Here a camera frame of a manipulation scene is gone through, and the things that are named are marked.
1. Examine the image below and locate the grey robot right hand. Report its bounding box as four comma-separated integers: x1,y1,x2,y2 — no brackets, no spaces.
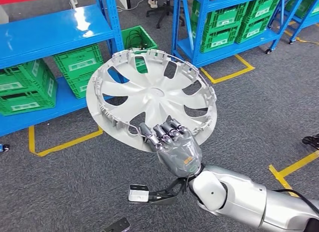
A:
139,118,203,178

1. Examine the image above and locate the silver plastic wheel hubcap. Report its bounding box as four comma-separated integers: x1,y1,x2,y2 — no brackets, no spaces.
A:
86,48,218,154

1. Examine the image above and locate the green plastic crate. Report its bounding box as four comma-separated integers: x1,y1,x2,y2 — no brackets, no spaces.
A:
243,0,283,26
121,24,159,55
191,1,250,34
135,56,148,74
65,71,101,100
0,76,58,117
53,43,104,80
199,25,241,54
285,0,319,19
0,58,45,92
235,17,273,45

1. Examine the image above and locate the yellow floor tape outline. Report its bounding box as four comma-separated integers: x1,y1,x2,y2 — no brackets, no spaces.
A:
199,54,256,85
284,28,319,46
268,150,319,199

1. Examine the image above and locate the black office chair base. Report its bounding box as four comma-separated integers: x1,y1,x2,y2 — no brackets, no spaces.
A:
146,0,186,29

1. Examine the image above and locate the person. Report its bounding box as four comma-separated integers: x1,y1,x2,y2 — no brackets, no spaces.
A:
302,134,319,151

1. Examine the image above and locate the black camera bracket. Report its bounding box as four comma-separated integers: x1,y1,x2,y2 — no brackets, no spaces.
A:
149,177,198,207

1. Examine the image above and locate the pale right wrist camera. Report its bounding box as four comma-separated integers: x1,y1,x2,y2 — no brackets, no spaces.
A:
127,184,150,205

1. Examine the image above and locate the black cable bundle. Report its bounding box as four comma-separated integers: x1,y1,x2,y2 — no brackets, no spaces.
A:
124,28,151,50

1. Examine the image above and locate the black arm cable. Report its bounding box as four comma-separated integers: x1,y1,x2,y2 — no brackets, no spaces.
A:
273,189,319,215

